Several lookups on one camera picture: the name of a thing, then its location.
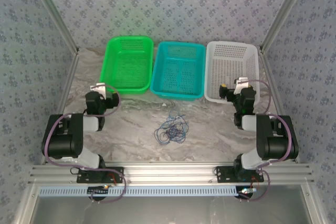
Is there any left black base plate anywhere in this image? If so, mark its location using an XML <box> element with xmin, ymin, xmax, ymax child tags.
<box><xmin>76</xmin><ymin>166</ymin><xmax>124</xmax><ymax>184</ymax></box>

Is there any green plastic basket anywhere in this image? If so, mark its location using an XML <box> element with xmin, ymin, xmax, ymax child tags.
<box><xmin>99</xmin><ymin>36</ymin><xmax>154</xmax><ymax>95</ymax></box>

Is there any aluminium frame post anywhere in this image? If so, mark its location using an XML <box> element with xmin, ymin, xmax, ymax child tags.
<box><xmin>26</xmin><ymin>0</ymin><xmax>80</xmax><ymax>55</ymax></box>
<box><xmin>259</xmin><ymin>0</ymin><xmax>313</xmax><ymax>53</ymax></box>

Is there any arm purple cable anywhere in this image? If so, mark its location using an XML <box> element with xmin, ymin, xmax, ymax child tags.
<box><xmin>240</xmin><ymin>78</ymin><xmax>293</xmax><ymax>202</ymax></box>
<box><xmin>43</xmin><ymin>84</ymin><xmax>127</xmax><ymax>204</ymax></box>

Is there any teal plastic basket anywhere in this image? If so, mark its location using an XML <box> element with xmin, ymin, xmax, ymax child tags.
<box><xmin>149</xmin><ymin>41</ymin><xmax>206</xmax><ymax>102</ymax></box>

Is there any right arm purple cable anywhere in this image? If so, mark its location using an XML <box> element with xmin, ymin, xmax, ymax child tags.
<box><xmin>240</xmin><ymin>78</ymin><xmax>293</xmax><ymax>202</ymax></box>

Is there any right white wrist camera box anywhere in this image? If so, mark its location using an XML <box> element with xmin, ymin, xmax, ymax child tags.
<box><xmin>234</xmin><ymin>77</ymin><xmax>250</xmax><ymax>94</ymax></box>

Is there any small controller board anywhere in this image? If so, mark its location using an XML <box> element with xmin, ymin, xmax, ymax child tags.
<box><xmin>88</xmin><ymin>185</ymin><xmax>110</xmax><ymax>196</ymax></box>
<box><xmin>237</xmin><ymin>186</ymin><xmax>257</xmax><ymax>200</ymax></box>

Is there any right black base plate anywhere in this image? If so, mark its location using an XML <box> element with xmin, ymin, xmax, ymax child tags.
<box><xmin>215</xmin><ymin>165</ymin><xmax>265</xmax><ymax>184</ymax></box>

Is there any aluminium side rail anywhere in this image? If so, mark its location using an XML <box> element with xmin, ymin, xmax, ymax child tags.
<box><xmin>40</xmin><ymin>49</ymin><xmax>79</xmax><ymax>166</ymax></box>
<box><xmin>258</xmin><ymin>48</ymin><xmax>300</xmax><ymax>164</ymax></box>

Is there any white plastic basket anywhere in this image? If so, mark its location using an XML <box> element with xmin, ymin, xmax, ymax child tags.
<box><xmin>204</xmin><ymin>40</ymin><xmax>261</xmax><ymax>105</ymax></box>

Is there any left small controller board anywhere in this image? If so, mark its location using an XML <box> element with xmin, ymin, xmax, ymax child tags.
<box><xmin>88</xmin><ymin>185</ymin><xmax>110</xmax><ymax>196</ymax></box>

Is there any white slotted cable duct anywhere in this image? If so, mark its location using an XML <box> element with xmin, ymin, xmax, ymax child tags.
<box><xmin>38</xmin><ymin>185</ymin><xmax>238</xmax><ymax>198</ymax></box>

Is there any right small controller board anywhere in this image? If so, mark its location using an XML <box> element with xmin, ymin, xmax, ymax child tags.
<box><xmin>237</xmin><ymin>186</ymin><xmax>257</xmax><ymax>200</ymax></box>

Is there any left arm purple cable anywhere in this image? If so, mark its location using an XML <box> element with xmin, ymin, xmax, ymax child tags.
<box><xmin>43</xmin><ymin>84</ymin><xmax>127</xmax><ymax>204</ymax></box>

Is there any aluminium mounting rail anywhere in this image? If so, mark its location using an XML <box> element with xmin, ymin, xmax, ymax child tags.
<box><xmin>28</xmin><ymin>163</ymin><xmax>315</xmax><ymax>185</ymax></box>

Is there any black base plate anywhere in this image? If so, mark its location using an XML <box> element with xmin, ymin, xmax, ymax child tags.
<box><xmin>76</xmin><ymin>166</ymin><xmax>124</xmax><ymax>184</ymax></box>
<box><xmin>215</xmin><ymin>165</ymin><xmax>265</xmax><ymax>184</ymax></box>

